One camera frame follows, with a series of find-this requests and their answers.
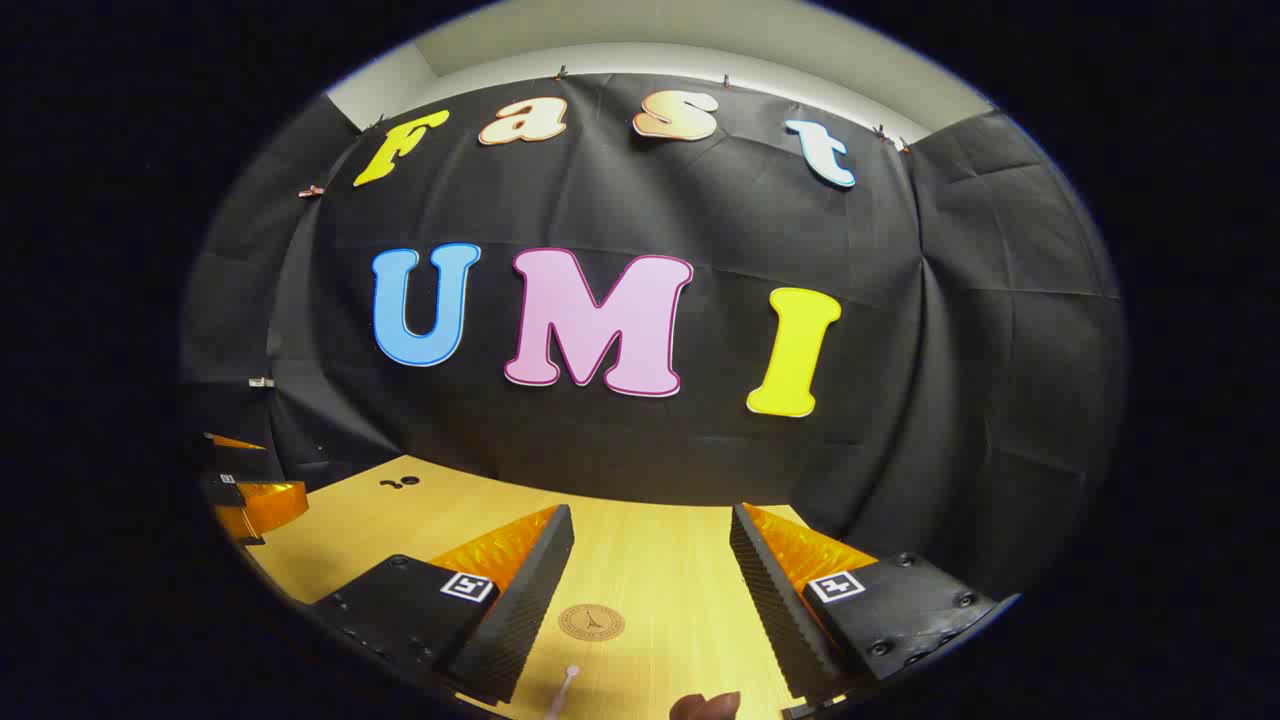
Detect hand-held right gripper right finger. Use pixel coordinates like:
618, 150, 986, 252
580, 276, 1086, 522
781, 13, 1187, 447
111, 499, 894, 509
728, 502, 1003, 719

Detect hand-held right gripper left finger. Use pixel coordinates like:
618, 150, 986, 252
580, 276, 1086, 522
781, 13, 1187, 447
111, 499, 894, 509
308, 504, 576, 706

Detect round brown coaster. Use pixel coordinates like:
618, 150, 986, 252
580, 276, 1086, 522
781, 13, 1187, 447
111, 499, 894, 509
558, 603, 626, 643

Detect white pink toothbrush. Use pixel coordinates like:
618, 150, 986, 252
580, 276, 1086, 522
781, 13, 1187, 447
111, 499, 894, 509
545, 665, 581, 720

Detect beige cup with handle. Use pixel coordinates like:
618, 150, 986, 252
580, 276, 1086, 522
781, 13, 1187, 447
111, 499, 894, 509
668, 690, 743, 720

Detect wooden desktop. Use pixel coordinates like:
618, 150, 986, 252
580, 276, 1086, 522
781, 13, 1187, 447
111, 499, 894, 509
240, 455, 871, 720

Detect black backdrop cloth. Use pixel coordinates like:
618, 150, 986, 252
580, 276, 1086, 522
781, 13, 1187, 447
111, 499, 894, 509
180, 72, 1129, 601

